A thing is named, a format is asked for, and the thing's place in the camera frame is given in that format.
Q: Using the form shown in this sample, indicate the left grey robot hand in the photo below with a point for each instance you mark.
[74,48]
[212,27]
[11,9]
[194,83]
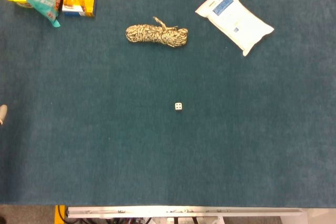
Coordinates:
[2,113]

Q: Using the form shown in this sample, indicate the small white die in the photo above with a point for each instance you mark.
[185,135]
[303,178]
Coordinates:
[178,106]

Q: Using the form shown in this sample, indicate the teal snack wrapper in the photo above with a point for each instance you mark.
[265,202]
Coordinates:
[39,3]

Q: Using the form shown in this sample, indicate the white wet wipes pack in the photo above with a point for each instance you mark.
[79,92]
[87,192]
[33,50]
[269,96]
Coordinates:
[233,20]

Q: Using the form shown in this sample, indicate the yellow frame bracket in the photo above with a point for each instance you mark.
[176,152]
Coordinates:
[59,214]

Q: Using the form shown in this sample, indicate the aluminium table frame rail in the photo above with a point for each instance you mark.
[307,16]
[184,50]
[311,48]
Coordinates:
[183,211]

